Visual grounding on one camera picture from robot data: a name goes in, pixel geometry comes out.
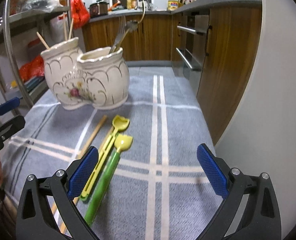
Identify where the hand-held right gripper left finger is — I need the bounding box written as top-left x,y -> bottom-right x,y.
15,146 -> 100,240

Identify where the yellow oil bottle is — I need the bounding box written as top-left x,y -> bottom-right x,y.
167,0 -> 180,11

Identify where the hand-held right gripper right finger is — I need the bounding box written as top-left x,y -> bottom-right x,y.
197,144 -> 282,240

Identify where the metal shelf rack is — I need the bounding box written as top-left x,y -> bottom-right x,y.
0,0 -> 75,105

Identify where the grey plaid cloth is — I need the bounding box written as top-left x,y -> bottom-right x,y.
1,66 -> 224,240

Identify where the steel built-in oven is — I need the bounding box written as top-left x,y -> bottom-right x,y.
177,14 -> 211,80

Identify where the silver spoon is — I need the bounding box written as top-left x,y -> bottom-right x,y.
118,19 -> 139,50

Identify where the cream ceramic double utensil holder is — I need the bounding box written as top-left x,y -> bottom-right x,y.
40,37 -> 130,110

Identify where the hanging red plastic bag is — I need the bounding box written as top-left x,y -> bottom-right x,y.
71,0 -> 90,28

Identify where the wooden sink cabinet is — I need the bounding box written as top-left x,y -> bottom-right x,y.
82,14 -> 173,62

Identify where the white plastic bag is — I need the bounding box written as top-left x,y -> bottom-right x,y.
49,15 -> 72,45

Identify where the silver fork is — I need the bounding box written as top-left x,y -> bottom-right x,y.
110,15 -> 127,53

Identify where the red-lid plastic container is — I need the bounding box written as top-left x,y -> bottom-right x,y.
28,39 -> 43,55

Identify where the crumpled red plastic bag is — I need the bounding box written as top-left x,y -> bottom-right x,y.
19,55 -> 46,82

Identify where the wooden side cabinet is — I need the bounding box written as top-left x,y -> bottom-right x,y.
172,6 -> 262,145

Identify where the yellow plastic utensil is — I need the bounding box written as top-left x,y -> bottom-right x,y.
79,115 -> 130,201

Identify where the dark red rice cooker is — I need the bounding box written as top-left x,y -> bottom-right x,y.
89,0 -> 108,17

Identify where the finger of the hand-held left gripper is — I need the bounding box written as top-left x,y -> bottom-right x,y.
0,97 -> 21,121
0,115 -> 26,141

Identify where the clear plastic bag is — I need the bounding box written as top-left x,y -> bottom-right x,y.
21,0 -> 61,13

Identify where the green-handled yellow utensil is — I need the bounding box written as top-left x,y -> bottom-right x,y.
84,134 -> 133,227

